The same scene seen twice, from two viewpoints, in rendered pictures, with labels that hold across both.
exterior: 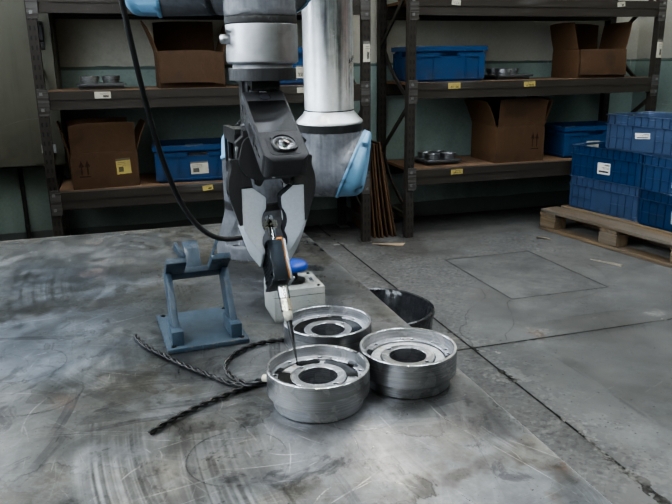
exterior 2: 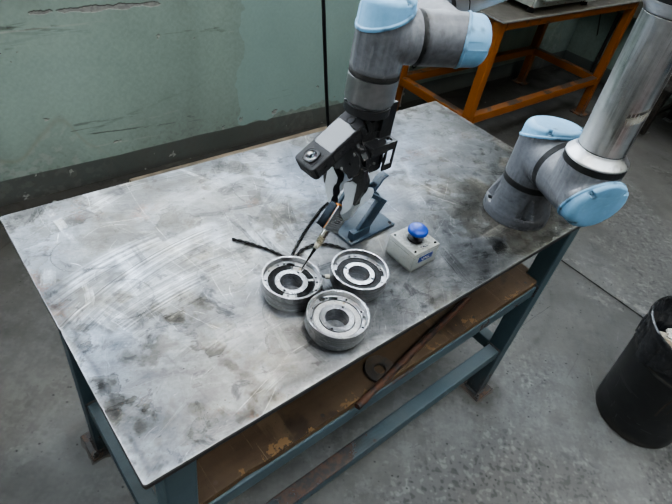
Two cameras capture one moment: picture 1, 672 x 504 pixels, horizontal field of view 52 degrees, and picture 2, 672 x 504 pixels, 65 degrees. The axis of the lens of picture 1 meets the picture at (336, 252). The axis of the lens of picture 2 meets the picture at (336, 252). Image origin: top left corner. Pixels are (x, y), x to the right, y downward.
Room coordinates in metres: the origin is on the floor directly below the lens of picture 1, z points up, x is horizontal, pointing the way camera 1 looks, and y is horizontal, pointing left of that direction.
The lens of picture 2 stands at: (0.38, -0.57, 1.48)
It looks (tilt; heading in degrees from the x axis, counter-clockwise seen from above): 41 degrees down; 60
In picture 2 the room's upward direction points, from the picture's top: 12 degrees clockwise
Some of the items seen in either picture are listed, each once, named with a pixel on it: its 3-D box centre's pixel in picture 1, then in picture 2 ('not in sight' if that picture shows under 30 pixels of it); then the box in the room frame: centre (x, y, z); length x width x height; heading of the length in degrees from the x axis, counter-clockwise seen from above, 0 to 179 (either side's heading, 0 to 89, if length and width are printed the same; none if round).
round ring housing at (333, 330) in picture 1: (327, 335); (358, 276); (0.77, 0.01, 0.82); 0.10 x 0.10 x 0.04
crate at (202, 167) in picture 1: (196, 159); not in sight; (4.28, 0.86, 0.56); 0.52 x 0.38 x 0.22; 104
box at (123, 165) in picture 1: (104, 151); not in sight; (4.10, 1.37, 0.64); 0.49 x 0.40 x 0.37; 112
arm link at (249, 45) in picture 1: (259, 47); (369, 87); (0.75, 0.08, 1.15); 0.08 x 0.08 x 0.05
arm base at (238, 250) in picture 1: (257, 224); (522, 193); (1.24, 0.14, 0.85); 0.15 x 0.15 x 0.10
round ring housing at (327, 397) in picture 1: (318, 383); (290, 284); (0.64, 0.02, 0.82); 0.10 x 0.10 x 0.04
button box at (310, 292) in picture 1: (293, 293); (414, 245); (0.91, 0.06, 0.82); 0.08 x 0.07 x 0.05; 17
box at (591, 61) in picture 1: (588, 50); not in sight; (5.09, -1.81, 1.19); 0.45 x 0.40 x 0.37; 102
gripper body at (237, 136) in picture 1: (262, 125); (363, 135); (0.76, 0.08, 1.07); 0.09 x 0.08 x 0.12; 20
